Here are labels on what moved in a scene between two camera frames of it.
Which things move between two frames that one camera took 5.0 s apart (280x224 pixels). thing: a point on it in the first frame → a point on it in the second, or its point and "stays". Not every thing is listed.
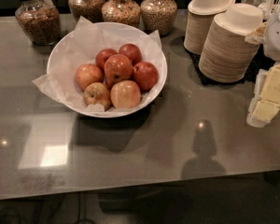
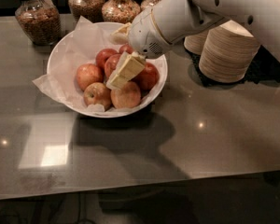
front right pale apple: [125, 94] stays
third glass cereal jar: [120, 8] stays
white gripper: [279, 36] → [144, 35]
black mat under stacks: [260, 62] stays
